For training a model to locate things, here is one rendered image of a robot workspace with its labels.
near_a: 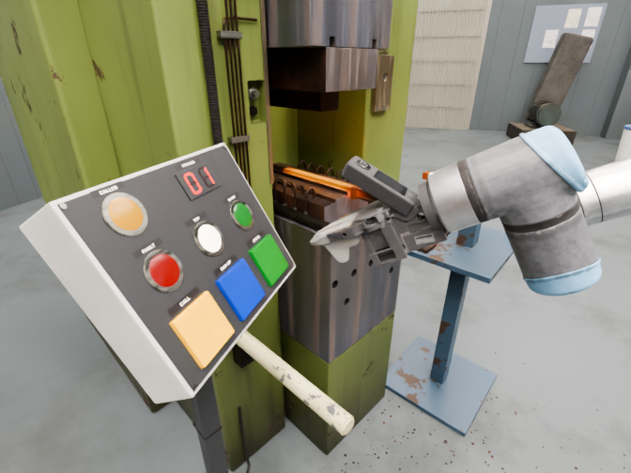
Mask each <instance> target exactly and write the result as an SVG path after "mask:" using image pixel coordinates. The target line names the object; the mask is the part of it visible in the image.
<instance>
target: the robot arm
mask: <svg viewBox="0 0 631 473"><path fill-rule="evenodd" d="M341 175H342V177H343V178H345V179H346V180H348V181H349V182H351V183H353V184H354V185H356V186H357V187H359V188H360V189H362V190H364V191H366V192H367V193H369V194H371V195H372V196H374V197H375V198H377V201H375V202H373V203H370V204H369V205H367V206H364V207H362V208H359V209H357V210H355V211H353V212H351V213H349V214H347V215H345V216H344V217H342V218H341V219H339V220H338V221H335V222H333V223H331V224H329V225H328V226H326V227H324V228H323V229H321V230H319V231H318V232H317V233H316V234H315V235H314V237H313V238H312V240H311V241H310V243H311V245H314V246H316V245H323V246H325V247H326V249H327V250H328V251H329V252H330V253H331V254H332V255H333V257H334V258H335V259H336V260H337V261H338V262H340V263H345V262H347V261H348V260H349V253H350V252H353V251H354V250H355V245H357V244H359V242H360V240H361V238H360V236H362V238H363V240H364V242H365V243H364V246H365V248H366V250H368V252H369V256H370V258H371V259H372V261H373V263H374V265H375V267H380V266H383V265H387V264H389V263H392V262H395V261H398V260H402V259H405V258H408V253H409V252H413V251H416V250H419V249H421V248H425V247H428V246H431V245H434V244H437V243H440V242H442V241H446V240H447V236H446V234H447V233H448V232H451V233H452V232H456V231H459V230H462V229H465V228H468V227H471V226H473V225H476V224H479V223H482V222H485V221H490V220H494V219H496V218H500V221H501V223H502V225H503V228H504V231H505V233H506V235H507V237H508V239H509V242H510V244H511V247H512V249H513V252H514V254H515V257H516V261H517V262H518V265H519V267H520V270H521V272H522V275H523V276H522V279H523V280H524V281H526V283H527V286H528V287H529V288H530V289H531V290H532V291H533V292H535V293H537V294H540V295H544V296H553V297H555V296H566V295H569V294H574V293H578V292H581V291H584V290H586V289H588V288H590V287H591V286H593V285H594V284H596V283H597V282H598V281H599V279H600V278H601V275H602V268H601V265H600V263H601V258H600V257H598V256H597V253H596V250H595V247H594V245H593V240H592V237H591V234H590V231H589V228H588V226H590V225H593V224H597V223H600V222H604V221H612V220H616V219H619V218H623V217H627V216H631V157H630V158H627V159H623V160H618V161H615V162H612V163H609V164H606V165H602V166H599V167H596V168H593V169H590V170H587V171H585V170H584V168H583V166H582V164H581V162H580V160H579V158H578V156H577V153H576V151H575V149H574V148H573V147H572V145H571V144H570V142H569V140H568V139H567V138H566V136H565V135H564V134H563V132H562V131H561V130H559V129H558V128H556V127H554V126H545V127H542V128H540V129H537V130H533V131H530V132H528V133H520V134H519V136H518V137H515V138H514V139H512V140H509V141H507V142H504V143H502V144H500V145H496V146H493V147H491V148H489V149H487V150H485V151H482V152H480V153H478V154H475V155H473V156H470V157H468V158H466V159H464V160H460V161H457V162H455V163H453V164H450V165H448V166H446V167H443V168H441V169H438V170H437V171H435V172H432V173H430V174H428V176H427V181H426V182H424V183H422V184H420V185H418V193H416V192H414V191H412V190H411V189H409V188H407V187H406V186H404V185H403V184H401V183H399V182H398V181H396V180H395V179H393V178H391V177H390V176H388V175H386V174H384V173H383V172H381V171H380V170H378V168H376V167H374V166H373V165H371V164H370V163H368V162H367V161H365V160H363V159H361V158H359V157H357V156H355V157H353V158H352V159H351V160H350V161H349V162H348V163H347V164H346V166H345V168H344V169H343V171H342V173H341ZM418 194H419V198H420V199H417V198H418ZM420 213H423V214H420ZM395 257H396V258H395ZM390 258H394V259H392V260H389V261H386V262H382V263H381V261H384V260H387V259H390Z"/></svg>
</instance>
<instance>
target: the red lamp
mask: <svg viewBox="0 0 631 473"><path fill-rule="evenodd" d="M149 272H150V275H151V277H152V279H153V280H154V282H156V283H157V284H158V285H161V286H164V287H169V286H172V285H174V284H176V283H177V281H178V279H179V273H180V272H179V267H178V264H177V262H176V261H175V259H174V258H172V257H171V256H169V255H167V254H158V255H156V256H154V257H153V258H152V260H151V261H150V264H149Z"/></svg>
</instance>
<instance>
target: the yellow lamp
mask: <svg viewBox="0 0 631 473"><path fill-rule="evenodd" d="M108 213H109V216H110V218H111V220H112V222H113V223H114V224H115V225H116V226H118V227H119V228H121V229H124V230H128V231H133V230H136V229H138V228H139V227H140V226H141V225H142V223H143V219H144V217H143V213H142V210H141V208H140V207H139V206H138V205H137V204H136V203H135V202H133V201H132V200H131V199H128V198H125V197H118V198H115V199H114V200H113V201H112V202H111V203H110V205H109V207H108Z"/></svg>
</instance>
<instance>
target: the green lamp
mask: <svg viewBox="0 0 631 473"><path fill-rule="evenodd" d="M234 214H235V217H236V219H237V221H238V222H239V223H240V224H241V225H243V226H249V225H250V224H251V223H252V215H251V212H250V210H249V209H248V208H247V206H245V205H244V204H241V203H237V204H235V206H234Z"/></svg>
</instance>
